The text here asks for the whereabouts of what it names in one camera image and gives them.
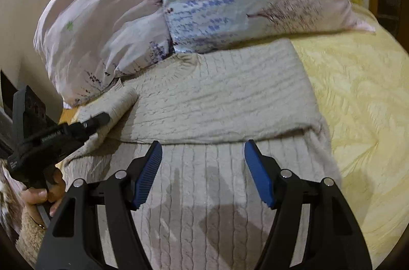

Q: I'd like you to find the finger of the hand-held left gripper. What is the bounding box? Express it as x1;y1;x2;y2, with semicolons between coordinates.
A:
69;112;111;138

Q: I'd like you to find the dark cabinet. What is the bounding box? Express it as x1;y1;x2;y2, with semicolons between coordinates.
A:
0;69;20;159

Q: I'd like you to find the beige cable-knit sweater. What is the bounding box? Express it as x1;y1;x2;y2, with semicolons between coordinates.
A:
59;40;343;270

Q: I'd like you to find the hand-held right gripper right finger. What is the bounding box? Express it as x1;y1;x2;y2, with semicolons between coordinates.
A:
244;140;373;270

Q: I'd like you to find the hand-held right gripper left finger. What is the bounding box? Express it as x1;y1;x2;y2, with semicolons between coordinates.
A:
35;140;163;270

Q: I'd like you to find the pink floral pillow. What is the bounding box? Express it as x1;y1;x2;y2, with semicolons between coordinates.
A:
33;0;176;109

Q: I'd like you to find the person's left hand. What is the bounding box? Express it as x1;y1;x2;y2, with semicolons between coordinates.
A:
21;168;66;226

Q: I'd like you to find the yellow patterned bedsheet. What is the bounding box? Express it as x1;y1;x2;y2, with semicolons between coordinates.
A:
291;0;409;262

